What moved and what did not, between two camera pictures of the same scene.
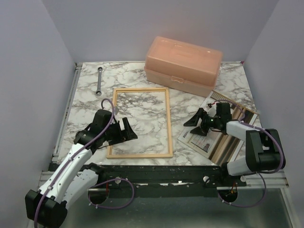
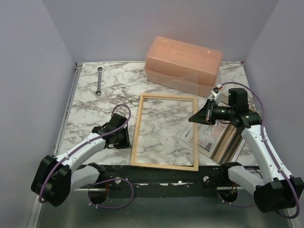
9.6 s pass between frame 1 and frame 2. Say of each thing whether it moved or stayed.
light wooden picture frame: moved
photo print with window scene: stayed
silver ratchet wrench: stayed
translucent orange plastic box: stayed
